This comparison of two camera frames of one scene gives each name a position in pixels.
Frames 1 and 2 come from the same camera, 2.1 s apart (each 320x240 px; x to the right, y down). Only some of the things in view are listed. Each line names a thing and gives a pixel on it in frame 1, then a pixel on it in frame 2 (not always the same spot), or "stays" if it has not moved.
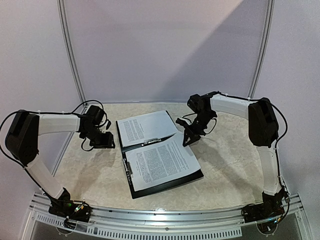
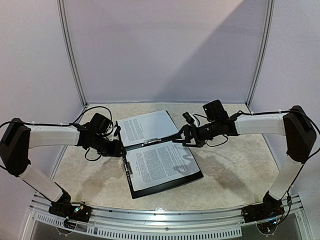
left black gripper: [107, 143] -> [115, 151]
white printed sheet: [145, 128] stays
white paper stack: [161, 163] stays
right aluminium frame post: [266, 51] stays
